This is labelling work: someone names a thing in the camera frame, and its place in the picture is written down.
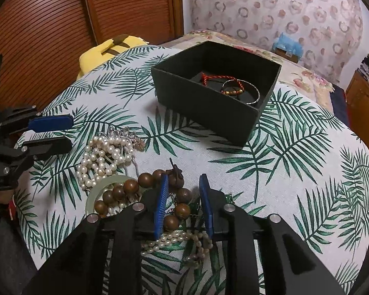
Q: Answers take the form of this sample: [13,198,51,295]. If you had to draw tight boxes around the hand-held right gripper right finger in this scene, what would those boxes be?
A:
[199,174,346,295]

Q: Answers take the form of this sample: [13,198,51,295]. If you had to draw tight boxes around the red cord bracelet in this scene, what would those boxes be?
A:
[201,72,243,87]

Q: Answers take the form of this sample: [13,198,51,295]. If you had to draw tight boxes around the brown slatted wooden wardrobe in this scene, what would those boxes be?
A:
[0,0,185,136]

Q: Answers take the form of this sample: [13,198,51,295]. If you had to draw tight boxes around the ring pattern sheer curtain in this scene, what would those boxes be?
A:
[187,0,365,82]

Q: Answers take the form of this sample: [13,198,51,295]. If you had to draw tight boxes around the yellow plush toy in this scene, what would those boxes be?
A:
[77,34,148,80]

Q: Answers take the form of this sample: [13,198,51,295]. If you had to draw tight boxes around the silver ornate hairpin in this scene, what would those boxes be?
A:
[98,126,146,176]

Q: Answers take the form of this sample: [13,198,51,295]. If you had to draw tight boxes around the white pearl necklace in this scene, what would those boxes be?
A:
[75,135,136,191]

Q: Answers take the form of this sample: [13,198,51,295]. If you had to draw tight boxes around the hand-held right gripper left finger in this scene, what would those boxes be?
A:
[21,174,169,295]

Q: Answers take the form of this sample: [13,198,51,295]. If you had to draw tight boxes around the brown wooden bead bracelet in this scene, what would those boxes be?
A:
[94,158,193,231]

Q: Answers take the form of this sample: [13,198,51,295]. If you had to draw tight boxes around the gold bead bracelet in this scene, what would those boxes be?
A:
[220,80,245,96]

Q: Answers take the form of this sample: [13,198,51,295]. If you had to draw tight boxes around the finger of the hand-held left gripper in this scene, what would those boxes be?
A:
[0,106,74,135]
[0,137,73,188]

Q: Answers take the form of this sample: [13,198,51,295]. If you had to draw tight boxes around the blue plastic bag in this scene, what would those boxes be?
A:
[273,32,305,57]

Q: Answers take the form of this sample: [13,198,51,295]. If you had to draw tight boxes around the pale green jade bangle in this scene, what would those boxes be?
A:
[85,178,142,217]

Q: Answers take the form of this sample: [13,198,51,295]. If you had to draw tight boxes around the cardboard box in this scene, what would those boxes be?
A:
[275,48,300,63]

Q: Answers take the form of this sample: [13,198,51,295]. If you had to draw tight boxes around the silver bangle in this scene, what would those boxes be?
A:
[240,80,261,104]

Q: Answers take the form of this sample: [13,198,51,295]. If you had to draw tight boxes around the dark blue blanket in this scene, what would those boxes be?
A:
[329,83,353,126]

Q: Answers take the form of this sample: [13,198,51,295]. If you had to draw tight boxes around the wooden cabinet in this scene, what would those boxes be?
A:
[344,69,369,148]

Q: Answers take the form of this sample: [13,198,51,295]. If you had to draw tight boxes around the black jewelry box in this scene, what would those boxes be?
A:
[151,41,282,147]

